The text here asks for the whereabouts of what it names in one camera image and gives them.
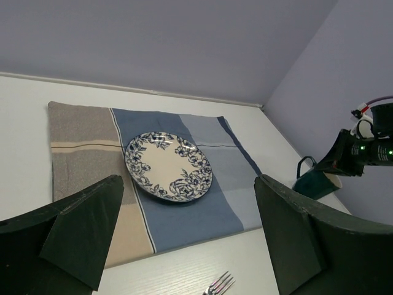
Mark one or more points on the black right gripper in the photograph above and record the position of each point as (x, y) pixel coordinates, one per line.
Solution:
(349, 155)

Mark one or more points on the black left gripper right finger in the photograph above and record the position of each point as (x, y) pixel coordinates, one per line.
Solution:
(316, 249)

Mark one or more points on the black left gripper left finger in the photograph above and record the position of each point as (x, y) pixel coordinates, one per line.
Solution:
(61, 248)

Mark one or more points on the dark green mug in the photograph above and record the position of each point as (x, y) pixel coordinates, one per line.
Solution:
(315, 184)

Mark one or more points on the blue beige checked cloth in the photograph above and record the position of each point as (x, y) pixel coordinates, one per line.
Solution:
(88, 144)

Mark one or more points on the blue white patterned plate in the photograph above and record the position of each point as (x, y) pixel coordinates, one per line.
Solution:
(168, 166)

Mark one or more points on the silver fork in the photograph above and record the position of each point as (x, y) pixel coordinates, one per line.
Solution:
(220, 285)

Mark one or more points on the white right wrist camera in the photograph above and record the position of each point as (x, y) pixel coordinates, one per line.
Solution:
(363, 127)

